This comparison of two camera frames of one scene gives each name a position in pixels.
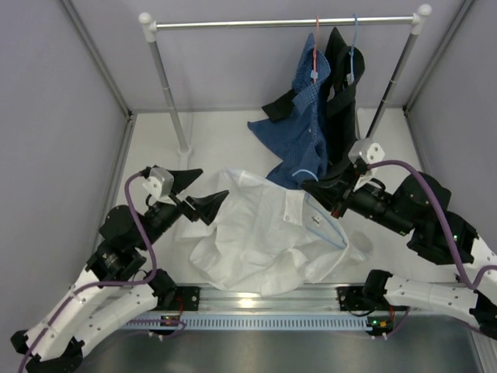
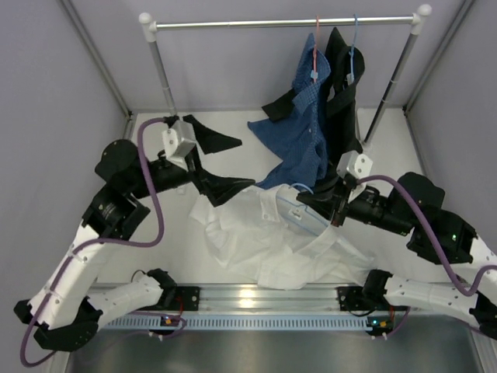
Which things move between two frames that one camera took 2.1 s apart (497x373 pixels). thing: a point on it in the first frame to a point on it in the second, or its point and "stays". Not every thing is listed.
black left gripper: [206, 207] to [217, 188]
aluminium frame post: [129, 112] stays
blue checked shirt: [298, 137] stays
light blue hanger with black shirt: [351, 77] stays
